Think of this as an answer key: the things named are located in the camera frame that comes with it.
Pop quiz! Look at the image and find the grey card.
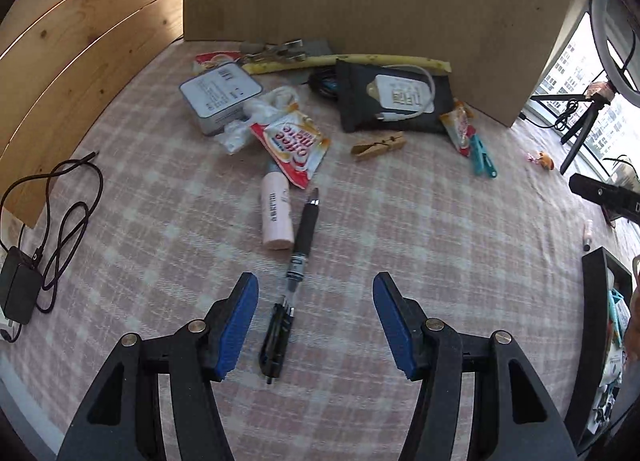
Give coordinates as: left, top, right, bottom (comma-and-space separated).
302, 38, 335, 58

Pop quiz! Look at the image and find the red white creamer sachet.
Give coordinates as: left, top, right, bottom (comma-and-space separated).
249, 110, 332, 189

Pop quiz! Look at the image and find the short white cable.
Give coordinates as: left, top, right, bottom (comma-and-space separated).
375, 65, 435, 122

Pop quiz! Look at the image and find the crumpled clear plastic wrapper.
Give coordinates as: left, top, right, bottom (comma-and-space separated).
214, 88, 303, 156

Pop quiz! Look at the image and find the long yellow paper wrapper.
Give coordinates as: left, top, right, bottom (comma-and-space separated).
244, 54, 453, 76

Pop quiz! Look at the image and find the potted green plant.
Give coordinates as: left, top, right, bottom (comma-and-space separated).
602, 155, 640, 187

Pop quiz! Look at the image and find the orange sauce sachet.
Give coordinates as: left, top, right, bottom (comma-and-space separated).
439, 101, 476, 157

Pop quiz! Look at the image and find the small black pen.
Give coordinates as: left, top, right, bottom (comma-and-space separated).
258, 293, 296, 385

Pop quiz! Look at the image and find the black tripod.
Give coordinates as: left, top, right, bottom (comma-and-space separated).
530, 84, 616, 176

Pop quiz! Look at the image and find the black power adapter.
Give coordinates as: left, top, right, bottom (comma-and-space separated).
0, 247, 43, 326

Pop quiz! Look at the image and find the pink lotion bottle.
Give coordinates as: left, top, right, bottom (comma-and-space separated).
261, 161, 293, 250

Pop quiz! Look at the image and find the small orange toy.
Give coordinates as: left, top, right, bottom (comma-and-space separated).
525, 150, 555, 171

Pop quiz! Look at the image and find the red edged white sachet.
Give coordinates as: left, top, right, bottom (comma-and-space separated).
195, 52, 241, 73

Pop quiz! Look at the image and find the teal plastic clip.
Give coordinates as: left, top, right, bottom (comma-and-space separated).
467, 134, 498, 178

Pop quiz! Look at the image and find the metal clip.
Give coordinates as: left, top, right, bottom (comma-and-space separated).
239, 41, 271, 62
270, 38, 307, 63

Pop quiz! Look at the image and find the black wipes pouch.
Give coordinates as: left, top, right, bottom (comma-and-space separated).
334, 60, 457, 134

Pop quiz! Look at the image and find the wooden clothespin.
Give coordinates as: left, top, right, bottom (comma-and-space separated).
351, 130, 407, 162

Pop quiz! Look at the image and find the coiled black cable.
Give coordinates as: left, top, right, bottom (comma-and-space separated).
307, 67, 341, 101

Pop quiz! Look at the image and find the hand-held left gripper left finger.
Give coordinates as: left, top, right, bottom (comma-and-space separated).
57, 272, 260, 461

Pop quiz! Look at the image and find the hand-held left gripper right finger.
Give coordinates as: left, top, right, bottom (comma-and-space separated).
372, 271, 578, 461

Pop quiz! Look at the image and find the black gel pen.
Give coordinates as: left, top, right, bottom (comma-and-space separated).
285, 187, 322, 302

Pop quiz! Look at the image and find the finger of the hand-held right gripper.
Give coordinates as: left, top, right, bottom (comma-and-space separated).
569, 172, 640, 224

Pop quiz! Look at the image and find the wooden plank panel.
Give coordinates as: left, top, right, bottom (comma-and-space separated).
0, 0, 187, 229

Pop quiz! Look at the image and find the black storage box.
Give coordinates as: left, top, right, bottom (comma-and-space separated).
565, 246, 633, 452

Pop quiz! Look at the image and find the black charging cable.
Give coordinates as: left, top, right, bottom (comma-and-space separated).
0, 151, 103, 314

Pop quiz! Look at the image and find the pink checked cloth desktop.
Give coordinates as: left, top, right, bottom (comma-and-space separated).
0, 38, 626, 461

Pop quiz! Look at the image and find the white power strip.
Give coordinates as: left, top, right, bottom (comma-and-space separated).
0, 311, 23, 342

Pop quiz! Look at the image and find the plywood back board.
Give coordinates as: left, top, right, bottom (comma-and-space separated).
182, 0, 581, 129

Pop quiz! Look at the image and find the grey tin box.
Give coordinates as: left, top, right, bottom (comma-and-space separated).
179, 65, 264, 136

